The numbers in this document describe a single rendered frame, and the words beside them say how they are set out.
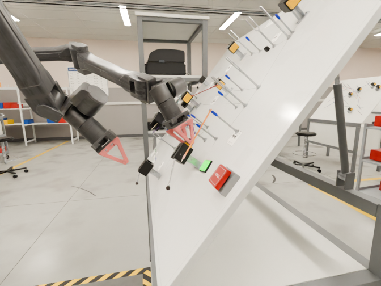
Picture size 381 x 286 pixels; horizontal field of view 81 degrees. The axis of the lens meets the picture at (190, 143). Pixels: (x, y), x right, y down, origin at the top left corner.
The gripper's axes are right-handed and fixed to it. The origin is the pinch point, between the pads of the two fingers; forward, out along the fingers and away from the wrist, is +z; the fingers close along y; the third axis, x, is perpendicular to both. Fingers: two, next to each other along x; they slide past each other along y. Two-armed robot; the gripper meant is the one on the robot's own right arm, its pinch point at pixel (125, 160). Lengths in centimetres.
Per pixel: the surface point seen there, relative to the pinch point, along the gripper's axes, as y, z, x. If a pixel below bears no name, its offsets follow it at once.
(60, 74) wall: 765, -281, -77
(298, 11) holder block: -11, 5, -74
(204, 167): -7.3, 17.0, -13.8
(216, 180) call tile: -22.8, 15.2, -9.9
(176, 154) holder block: -2.1, 9.3, -11.8
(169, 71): 91, -15, -70
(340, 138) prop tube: -20, 39, -47
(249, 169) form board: -26.4, 17.5, -15.9
